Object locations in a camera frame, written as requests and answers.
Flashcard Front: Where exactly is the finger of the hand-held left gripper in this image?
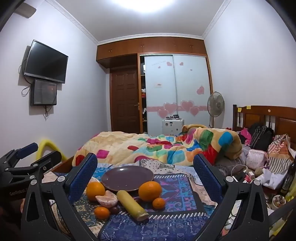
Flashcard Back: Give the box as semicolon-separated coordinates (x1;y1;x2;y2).
5;150;62;181
0;142;39;168

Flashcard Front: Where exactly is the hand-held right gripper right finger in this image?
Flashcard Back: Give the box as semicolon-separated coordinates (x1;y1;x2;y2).
193;153;275;241

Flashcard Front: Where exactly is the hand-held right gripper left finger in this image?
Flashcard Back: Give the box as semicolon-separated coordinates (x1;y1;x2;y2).
20;152;102;241

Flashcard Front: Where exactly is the large orange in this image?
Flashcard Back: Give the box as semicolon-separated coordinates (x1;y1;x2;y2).
138;181;162;202
86;181;106;202

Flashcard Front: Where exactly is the peeled pomelo segment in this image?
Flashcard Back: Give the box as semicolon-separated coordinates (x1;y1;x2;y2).
95;192;118;208

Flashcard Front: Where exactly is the small tangerine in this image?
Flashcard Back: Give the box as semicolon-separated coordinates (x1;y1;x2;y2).
94;206;110;220
152;197;166;209

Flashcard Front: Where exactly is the brown round plate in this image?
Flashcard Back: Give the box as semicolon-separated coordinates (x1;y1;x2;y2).
101;165;154;192

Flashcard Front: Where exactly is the yellow curved foam tube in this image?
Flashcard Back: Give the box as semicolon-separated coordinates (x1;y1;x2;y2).
38;138;67;163

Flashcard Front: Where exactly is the grey patterned pillow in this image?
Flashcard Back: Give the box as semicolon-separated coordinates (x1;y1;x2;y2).
214;155;243;176

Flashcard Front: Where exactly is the pink pouch bag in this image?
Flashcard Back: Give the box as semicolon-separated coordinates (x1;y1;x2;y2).
246;149;268;171

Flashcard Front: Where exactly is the pink cloth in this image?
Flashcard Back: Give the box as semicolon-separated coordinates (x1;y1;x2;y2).
239;128;252;145

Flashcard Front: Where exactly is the small black monitor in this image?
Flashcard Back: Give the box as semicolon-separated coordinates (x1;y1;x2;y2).
30;79;58;106

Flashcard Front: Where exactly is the white box appliance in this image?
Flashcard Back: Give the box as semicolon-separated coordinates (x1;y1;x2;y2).
162;118;185;136

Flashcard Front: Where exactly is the colourful patchwork quilt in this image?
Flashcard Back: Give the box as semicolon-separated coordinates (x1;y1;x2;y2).
72;124;242;167

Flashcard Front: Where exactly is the white plastic bag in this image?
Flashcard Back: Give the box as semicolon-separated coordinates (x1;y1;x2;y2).
254;169;287;188

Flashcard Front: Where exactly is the black backpack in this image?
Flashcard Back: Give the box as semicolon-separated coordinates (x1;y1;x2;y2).
250;122;274;151

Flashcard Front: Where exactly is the striped bag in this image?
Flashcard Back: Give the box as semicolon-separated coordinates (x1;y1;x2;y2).
268;134;296;174

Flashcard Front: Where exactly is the standing fan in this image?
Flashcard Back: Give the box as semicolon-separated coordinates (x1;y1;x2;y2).
207;91;225;128

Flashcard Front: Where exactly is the small round cup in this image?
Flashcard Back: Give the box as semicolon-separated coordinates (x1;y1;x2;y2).
272;195;287;210

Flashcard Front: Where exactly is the wooden headboard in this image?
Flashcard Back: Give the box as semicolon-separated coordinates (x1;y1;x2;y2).
232;104;296;149

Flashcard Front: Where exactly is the dark glass bottle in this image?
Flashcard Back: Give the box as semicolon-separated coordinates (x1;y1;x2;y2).
280;160;296;195

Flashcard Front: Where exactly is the brown wooden door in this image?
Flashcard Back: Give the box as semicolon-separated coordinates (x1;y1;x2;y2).
109;67;139;133

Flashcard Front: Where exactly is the frosted sliding wardrobe door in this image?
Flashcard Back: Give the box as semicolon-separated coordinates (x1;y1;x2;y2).
173;54;212;130
144;55;177;136

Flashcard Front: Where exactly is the wooden wardrobe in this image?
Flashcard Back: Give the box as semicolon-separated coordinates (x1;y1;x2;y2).
96;36;213;135

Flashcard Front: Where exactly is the white cable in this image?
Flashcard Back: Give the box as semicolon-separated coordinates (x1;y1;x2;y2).
230;164;249;176

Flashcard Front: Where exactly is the black wall television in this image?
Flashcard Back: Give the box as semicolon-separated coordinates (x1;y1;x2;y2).
24;39;69;84

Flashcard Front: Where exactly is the wall air conditioner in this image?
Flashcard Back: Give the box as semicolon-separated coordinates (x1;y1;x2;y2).
14;2;37;18

